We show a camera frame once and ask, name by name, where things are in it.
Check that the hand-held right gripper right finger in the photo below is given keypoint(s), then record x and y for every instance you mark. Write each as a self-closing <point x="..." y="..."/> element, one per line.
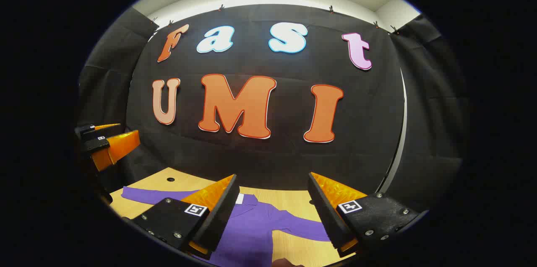
<point x="325" y="212"/>

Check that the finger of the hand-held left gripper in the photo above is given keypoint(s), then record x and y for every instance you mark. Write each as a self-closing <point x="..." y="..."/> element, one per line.
<point x="119" y="145"/>
<point x="107" y="126"/>

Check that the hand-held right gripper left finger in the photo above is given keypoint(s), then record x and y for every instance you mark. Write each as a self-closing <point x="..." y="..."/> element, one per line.
<point x="220" y="216"/>

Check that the purple shirt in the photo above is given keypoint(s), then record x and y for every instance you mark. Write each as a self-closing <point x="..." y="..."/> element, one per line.
<point x="251" y="233"/>

